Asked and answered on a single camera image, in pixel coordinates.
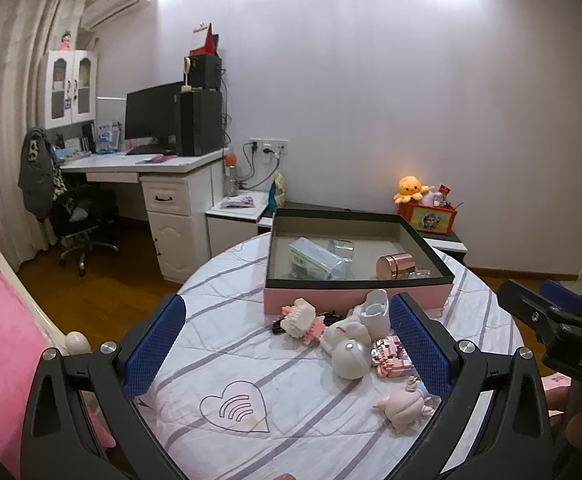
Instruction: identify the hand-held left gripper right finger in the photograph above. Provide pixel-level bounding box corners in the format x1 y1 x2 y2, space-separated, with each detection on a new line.
386 292 554 480

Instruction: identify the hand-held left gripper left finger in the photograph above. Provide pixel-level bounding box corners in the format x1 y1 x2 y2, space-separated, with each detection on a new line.
20 292 192 480

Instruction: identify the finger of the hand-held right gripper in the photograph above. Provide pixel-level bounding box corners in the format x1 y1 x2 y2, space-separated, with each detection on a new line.
541 280 582 328
496 279 579 348

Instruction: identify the pink block toy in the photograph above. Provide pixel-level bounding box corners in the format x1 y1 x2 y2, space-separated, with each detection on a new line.
371 335 414 378

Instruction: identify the white shoe-shaped holder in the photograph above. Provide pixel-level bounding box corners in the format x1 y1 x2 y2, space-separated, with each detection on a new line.
355 289 392 336

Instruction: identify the pink unicorn figurine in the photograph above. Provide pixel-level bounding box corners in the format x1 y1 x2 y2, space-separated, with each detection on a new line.
372 375 436 436

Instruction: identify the white rabbit figurine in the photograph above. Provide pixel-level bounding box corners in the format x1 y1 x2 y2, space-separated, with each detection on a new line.
319 316 372 378

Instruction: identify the pink storage box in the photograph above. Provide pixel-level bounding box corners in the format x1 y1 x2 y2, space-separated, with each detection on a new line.
263 207 456 317

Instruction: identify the black hair clip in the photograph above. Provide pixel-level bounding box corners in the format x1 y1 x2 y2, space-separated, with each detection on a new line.
271 311 341 336

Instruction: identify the white pink block figure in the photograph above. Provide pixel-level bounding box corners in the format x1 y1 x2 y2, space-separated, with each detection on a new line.
279 298 327 345

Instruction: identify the pink flat object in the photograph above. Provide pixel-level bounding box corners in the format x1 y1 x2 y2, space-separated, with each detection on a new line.
543 372 572 396

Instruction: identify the rose gold jar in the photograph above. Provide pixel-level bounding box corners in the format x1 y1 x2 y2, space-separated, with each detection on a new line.
376 254 418 281

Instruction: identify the small clear plastic container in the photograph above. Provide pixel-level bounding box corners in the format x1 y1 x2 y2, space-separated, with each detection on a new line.
332 239 356 263

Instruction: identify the red printed box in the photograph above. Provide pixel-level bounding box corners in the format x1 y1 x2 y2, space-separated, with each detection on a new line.
398 200 464 235

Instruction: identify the clear plastic box green label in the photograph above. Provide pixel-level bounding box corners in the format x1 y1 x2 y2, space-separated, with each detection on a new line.
287 237 348 281

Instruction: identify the white nightstand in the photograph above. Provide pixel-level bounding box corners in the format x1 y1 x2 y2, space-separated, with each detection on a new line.
205 191 277 261

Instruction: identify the pink blanket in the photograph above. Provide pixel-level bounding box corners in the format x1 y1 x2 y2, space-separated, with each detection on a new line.
0 230 117 478

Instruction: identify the white desk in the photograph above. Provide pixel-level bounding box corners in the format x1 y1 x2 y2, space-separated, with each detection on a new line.
58 147 232 283

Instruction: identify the orange octopus plush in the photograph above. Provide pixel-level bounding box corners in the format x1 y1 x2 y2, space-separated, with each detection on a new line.
393 176 436 205

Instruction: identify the black office chair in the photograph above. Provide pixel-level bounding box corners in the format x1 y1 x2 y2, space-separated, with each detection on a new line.
46 180 120 277

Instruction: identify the bottle with orange cap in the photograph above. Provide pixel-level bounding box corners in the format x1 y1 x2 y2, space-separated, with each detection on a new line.
223 152 239 197

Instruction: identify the yellow blue snack bag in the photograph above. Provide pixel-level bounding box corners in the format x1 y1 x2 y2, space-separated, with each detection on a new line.
267 172 287 211

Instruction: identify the grey jacket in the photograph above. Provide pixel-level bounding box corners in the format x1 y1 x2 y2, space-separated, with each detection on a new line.
18 127 67 221

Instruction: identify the blue white box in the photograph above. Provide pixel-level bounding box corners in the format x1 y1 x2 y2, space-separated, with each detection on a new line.
94 121 122 153

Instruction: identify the black computer tower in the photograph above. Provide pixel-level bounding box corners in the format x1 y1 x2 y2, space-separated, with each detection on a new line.
180 90 223 157

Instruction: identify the black computer monitor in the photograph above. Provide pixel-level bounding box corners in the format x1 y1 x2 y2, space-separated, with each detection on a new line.
124 81 186 148

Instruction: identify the white glass-door cabinet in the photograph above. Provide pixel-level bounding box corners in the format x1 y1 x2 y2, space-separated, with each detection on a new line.
37 49 99 130

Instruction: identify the black speaker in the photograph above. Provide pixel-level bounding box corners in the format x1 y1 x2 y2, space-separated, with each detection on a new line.
191 54 222 92

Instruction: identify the beige curtain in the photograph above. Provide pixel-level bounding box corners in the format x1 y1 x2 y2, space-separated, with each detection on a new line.
0 0 84 261

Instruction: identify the red gift box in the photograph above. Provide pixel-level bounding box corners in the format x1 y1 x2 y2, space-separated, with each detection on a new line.
189 22 220 58

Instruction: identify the white air conditioner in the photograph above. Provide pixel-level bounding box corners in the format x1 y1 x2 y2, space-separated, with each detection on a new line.
80 0 161 31

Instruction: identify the white bed frame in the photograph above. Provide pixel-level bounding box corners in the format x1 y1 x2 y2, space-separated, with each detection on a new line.
0 227 92 357

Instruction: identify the black power cable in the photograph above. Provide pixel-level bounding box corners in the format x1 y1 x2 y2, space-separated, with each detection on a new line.
238 142 279 192

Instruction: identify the white wall outlet strip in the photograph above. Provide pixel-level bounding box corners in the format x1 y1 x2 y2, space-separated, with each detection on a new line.
249 137 289 157

